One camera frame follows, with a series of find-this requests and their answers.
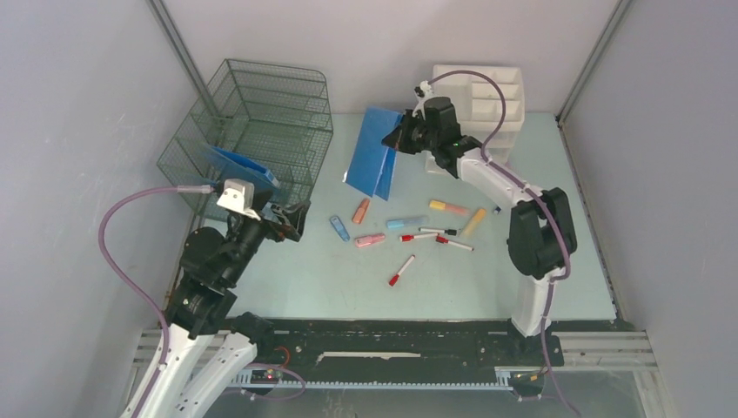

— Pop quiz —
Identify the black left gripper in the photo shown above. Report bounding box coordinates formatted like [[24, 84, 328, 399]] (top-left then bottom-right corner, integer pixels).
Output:
[[223, 188, 311, 285]]

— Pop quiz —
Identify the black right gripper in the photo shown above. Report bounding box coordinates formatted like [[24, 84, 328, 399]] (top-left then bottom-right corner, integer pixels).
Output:
[[384, 108, 440, 154]]

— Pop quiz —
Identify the blue folder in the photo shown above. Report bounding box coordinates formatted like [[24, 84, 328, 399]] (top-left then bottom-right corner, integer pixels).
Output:
[[344, 107, 402, 201], [205, 146, 280, 198]]

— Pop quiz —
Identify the white plastic drawer organizer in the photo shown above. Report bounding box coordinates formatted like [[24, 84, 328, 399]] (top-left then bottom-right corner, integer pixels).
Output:
[[432, 64, 526, 165]]

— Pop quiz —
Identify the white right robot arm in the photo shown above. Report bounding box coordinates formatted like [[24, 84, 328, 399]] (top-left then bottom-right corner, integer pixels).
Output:
[[382, 97, 577, 364]]

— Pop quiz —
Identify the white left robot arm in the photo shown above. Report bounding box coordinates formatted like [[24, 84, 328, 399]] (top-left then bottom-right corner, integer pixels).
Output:
[[122, 200, 311, 417]]

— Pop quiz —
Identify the blue transparent correction tape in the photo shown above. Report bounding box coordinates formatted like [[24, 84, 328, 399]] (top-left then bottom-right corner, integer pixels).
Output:
[[329, 216, 351, 242]]

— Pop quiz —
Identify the pink correction tape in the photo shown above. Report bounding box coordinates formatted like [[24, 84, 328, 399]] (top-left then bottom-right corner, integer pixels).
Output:
[[354, 233, 386, 248]]

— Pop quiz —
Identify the yellow pink highlighter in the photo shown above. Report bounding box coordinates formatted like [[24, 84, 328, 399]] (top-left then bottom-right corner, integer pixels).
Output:
[[429, 199, 470, 216]]

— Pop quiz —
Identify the red cap marker upper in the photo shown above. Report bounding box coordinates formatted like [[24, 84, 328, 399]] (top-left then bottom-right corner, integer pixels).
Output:
[[399, 233, 439, 242]]

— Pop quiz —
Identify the red cap marker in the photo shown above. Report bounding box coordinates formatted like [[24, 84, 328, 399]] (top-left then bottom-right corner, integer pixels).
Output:
[[435, 235, 474, 252], [388, 254, 416, 287], [399, 233, 439, 242]]

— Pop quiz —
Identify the red cap marker right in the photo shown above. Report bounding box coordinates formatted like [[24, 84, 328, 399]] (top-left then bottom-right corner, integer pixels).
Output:
[[435, 235, 474, 252]]

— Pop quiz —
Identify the red cap marker lower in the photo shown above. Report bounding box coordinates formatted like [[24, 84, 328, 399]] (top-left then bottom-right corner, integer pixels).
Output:
[[388, 254, 416, 287]]

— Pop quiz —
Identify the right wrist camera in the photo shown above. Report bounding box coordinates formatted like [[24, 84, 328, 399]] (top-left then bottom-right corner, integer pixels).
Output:
[[413, 80, 435, 115]]

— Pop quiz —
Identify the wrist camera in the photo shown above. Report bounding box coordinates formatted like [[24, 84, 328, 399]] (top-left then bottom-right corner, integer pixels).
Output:
[[216, 179, 262, 221], [413, 80, 435, 115]]

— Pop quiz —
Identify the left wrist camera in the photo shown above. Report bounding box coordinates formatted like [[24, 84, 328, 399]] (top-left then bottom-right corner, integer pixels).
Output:
[[216, 179, 262, 221]]

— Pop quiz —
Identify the green wire mesh rack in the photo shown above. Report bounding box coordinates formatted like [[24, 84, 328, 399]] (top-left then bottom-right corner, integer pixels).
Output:
[[157, 58, 333, 206]]

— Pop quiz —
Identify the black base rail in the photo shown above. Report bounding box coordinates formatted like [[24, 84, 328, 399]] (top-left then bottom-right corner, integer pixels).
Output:
[[133, 313, 659, 390]]

